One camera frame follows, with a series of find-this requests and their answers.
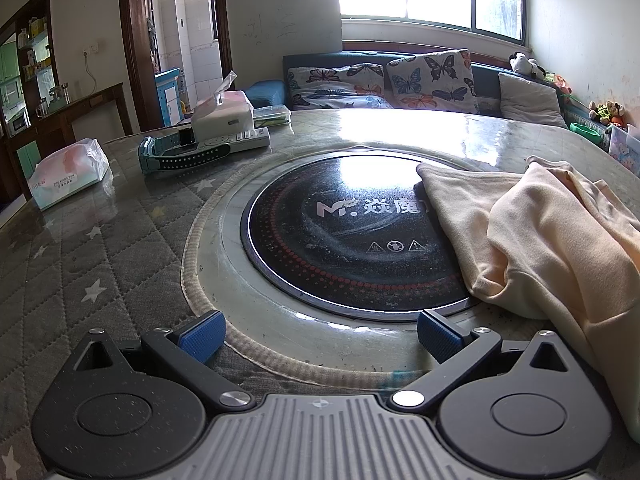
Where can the black white plush toy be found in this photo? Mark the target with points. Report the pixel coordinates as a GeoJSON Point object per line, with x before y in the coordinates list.
{"type": "Point", "coordinates": [522, 65]}

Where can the blue toy kitchen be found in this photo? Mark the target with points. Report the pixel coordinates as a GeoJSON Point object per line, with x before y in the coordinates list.
{"type": "Point", "coordinates": [169, 97]}

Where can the wooden display cabinet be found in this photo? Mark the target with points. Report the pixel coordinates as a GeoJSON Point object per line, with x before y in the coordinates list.
{"type": "Point", "coordinates": [30, 60]}

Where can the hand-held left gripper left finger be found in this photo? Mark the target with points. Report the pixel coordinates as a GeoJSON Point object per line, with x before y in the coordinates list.
{"type": "Point", "coordinates": [202, 336]}

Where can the clear box with green contents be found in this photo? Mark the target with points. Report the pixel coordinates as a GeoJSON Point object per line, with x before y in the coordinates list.
{"type": "Point", "coordinates": [272, 116]}

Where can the round black induction cooktop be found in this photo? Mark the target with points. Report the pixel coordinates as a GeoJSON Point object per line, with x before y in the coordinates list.
{"type": "Point", "coordinates": [340, 240]}

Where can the butterfly print cushion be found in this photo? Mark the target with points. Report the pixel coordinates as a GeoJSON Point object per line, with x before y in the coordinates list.
{"type": "Point", "coordinates": [432, 80]}
{"type": "Point", "coordinates": [332, 85]}

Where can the pink white tissue box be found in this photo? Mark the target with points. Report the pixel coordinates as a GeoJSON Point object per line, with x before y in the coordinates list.
{"type": "Point", "coordinates": [222, 117]}

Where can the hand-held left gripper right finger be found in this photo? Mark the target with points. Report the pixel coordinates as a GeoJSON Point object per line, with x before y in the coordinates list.
{"type": "Point", "coordinates": [439, 336]}

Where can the soft tissue pack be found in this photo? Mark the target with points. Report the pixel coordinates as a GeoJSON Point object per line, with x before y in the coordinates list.
{"type": "Point", "coordinates": [67, 175]}

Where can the grey cushion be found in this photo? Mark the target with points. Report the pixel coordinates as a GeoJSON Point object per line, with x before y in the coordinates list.
{"type": "Point", "coordinates": [530, 100]}

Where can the blue kids smartwatch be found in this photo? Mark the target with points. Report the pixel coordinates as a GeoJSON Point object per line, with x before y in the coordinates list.
{"type": "Point", "coordinates": [152, 152]}

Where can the dark wooden side table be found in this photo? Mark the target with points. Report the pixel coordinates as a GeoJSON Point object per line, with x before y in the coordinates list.
{"type": "Point", "coordinates": [95, 107]}

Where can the cream garment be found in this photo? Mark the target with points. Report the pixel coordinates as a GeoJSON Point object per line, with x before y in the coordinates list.
{"type": "Point", "coordinates": [550, 240]}

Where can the dark wooden door frame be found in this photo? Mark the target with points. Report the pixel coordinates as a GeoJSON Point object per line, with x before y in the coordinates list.
{"type": "Point", "coordinates": [132, 35]}

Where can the clear plastic storage box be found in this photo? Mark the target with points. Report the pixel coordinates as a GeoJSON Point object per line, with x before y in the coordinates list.
{"type": "Point", "coordinates": [625, 147]}

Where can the brown plush toys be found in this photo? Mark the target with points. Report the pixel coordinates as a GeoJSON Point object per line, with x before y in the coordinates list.
{"type": "Point", "coordinates": [606, 112]}

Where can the blue corner sofa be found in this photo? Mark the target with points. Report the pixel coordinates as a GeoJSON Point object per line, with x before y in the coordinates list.
{"type": "Point", "coordinates": [487, 85]}

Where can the green plastic basin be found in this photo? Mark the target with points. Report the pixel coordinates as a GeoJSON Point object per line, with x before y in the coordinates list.
{"type": "Point", "coordinates": [586, 131]}

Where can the white power strip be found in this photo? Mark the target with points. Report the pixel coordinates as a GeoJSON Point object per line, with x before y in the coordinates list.
{"type": "Point", "coordinates": [247, 139]}

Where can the orange green plush toy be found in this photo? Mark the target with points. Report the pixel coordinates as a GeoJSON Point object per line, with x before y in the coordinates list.
{"type": "Point", "coordinates": [561, 85]}

